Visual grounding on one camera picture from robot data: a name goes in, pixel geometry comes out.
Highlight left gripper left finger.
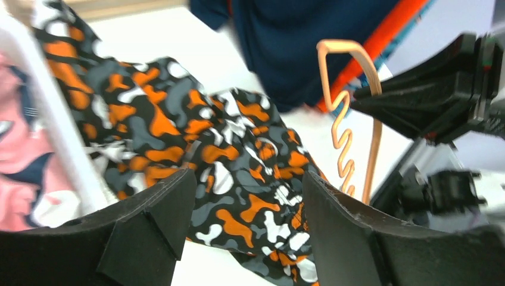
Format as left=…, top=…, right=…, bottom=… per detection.
left=1, top=169, right=197, bottom=285

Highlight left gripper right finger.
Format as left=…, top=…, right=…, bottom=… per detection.
left=303, top=172, right=504, bottom=285

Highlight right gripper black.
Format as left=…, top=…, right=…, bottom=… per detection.
left=351, top=33, right=504, bottom=143

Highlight orange wooden hanger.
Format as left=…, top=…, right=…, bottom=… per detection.
left=317, top=39, right=382, bottom=204

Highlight pink shark print shorts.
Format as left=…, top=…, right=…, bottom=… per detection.
left=1, top=55, right=82, bottom=232

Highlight orange camouflage shorts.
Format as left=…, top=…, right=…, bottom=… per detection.
left=32, top=1, right=319, bottom=285

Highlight navy blue shorts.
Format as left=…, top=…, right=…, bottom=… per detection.
left=189, top=0, right=397, bottom=113

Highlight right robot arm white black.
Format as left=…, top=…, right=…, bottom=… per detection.
left=351, top=33, right=504, bottom=232

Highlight bright orange shorts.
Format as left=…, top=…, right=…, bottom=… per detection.
left=317, top=0, right=431, bottom=115

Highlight light blue fish shorts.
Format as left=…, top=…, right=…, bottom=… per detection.
left=331, top=0, right=434, bottom=100

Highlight white plastic perforated basket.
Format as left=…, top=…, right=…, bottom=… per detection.
left=1, top=14, right=117, bottom=215

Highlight wooden clothes rack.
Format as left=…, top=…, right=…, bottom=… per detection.
left=65, top=0, right=188, bottom=20

